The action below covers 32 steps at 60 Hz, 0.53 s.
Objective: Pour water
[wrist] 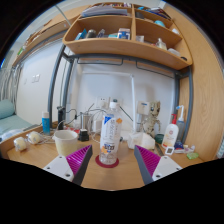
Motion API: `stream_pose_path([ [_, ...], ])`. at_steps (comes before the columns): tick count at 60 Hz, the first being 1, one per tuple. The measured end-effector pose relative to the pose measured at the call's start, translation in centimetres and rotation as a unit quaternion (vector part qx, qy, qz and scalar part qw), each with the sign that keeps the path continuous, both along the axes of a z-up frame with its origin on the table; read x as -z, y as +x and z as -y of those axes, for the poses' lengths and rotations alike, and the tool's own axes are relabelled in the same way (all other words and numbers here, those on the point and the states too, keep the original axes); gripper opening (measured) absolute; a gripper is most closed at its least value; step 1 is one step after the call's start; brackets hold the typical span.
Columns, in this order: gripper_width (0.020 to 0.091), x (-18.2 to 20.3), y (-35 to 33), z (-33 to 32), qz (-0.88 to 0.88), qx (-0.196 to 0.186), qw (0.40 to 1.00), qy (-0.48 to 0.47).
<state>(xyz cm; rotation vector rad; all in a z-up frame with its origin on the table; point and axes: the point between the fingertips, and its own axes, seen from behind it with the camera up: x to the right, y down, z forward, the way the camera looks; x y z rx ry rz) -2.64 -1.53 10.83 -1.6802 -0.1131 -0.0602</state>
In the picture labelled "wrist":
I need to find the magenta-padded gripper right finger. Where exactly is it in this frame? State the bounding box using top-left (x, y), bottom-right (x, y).
top-left (133, 144), bottom-right (183, 186)

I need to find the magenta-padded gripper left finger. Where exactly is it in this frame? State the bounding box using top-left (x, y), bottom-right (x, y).
top-left (43, 144), bottom-right (94, 187)

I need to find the clear white-capped drink bottle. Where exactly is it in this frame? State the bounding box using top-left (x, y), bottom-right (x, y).
top-left (98, 99), bottom-right (124, 166)

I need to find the white tissue pack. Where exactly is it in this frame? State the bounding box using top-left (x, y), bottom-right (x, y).
top-left (127, 131), bottom-right (156, 150)

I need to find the cream plastic cup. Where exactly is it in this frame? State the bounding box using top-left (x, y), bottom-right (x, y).
top-left (52, 129), bottom-right (79, 157)

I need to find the small white square clock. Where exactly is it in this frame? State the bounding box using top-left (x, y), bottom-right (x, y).
top-left (164, 145), bottom-right (175, 156)

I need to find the dark green round jar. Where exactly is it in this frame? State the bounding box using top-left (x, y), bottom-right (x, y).
top-left (154, 133), bottom-right (165, 144)

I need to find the small black charger block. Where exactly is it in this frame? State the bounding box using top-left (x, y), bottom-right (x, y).
top-left (78, 128), bottom-right (90, 142)

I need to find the flat round red coaster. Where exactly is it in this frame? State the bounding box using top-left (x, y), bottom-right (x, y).
top-left (94, 153), bottom-right (120, 169)

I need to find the white pump bottle red nozzle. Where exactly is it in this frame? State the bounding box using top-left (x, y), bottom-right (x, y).
top-left (161, 113), bottom-right (180, 149)

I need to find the metal cup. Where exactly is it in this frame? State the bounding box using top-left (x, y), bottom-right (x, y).
top-left (79, 112), bottom-right (93, 131)

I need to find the small green flat item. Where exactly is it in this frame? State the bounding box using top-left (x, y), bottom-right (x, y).
top-left (186, 152), bottom-right (200, 160)

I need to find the black upright handheld device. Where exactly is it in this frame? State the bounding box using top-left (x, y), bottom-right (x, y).
top-left (56, 105), bottom-right (66, 130)

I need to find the blue spray bottle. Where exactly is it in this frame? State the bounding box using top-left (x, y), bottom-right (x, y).
top-left (175, 104), bottom-right (186, 141)

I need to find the blue tube with white cap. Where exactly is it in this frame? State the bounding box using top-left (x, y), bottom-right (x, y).
top-left (41, 110), bottom-right (51, 135)

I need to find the wrapped round bun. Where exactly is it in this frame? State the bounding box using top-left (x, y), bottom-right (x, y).
top-left (13, 136), bottom-right (28, 152)
top-left (26, 130), bottom-right (42, 145)

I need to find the white box with blue label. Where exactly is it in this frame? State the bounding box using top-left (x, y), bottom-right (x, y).
top-left (137, 100), bottom-right (150, 116)

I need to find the white desk lamp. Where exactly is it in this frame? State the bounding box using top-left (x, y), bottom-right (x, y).
top-left (79, 71), bottom-right (138, 134)

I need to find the teal bed mattress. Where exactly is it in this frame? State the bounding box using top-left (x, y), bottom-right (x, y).
top-left (0, 114), bottom-right (34, 138)

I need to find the teal pillow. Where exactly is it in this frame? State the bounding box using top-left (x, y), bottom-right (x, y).
top-left (0, 98), bottom-right (16, 120)

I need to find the wooden shelf unit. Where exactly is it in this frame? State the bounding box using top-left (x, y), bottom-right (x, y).
top-left (62, 1), bottom-right (194, 71)

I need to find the white wall socket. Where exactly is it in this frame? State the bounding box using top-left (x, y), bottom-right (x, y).
top-left (95, 96), bottom-right (108, 109)

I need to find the grey metal desk frame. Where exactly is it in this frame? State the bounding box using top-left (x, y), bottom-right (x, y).
top-left (46, 43), bottom-right (194, 144)

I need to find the white wall switch plate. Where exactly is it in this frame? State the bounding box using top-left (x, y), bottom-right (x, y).
top-left (30, 73), bottom-right (41, 84)

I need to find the wooden bunk bed rail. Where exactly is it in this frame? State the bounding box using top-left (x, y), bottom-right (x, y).
top-left (11, 4), bottom-right (91, 68)

